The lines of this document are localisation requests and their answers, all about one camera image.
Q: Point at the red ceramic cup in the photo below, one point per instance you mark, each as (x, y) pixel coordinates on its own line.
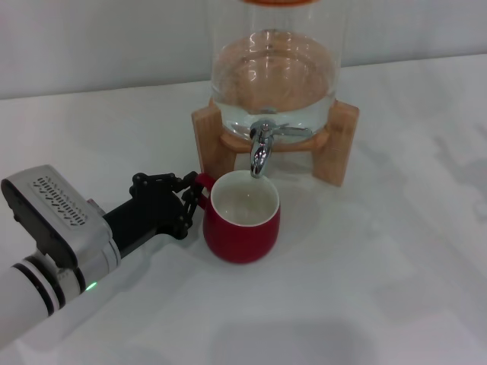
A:
(243, 239)

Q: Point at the clear glass water dispenser jar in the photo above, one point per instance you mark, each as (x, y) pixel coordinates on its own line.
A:
(274, 76)

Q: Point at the chrome dispenser faucet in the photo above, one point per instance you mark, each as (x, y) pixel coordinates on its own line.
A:
(260, 154)

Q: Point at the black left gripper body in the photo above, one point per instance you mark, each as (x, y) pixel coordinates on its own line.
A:
(148, 216)

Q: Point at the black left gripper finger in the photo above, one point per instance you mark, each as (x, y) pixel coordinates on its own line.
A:
(188, 213)
(160, 182)

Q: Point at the wooden dispenser stand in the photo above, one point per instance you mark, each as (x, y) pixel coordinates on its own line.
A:
(213, 152)

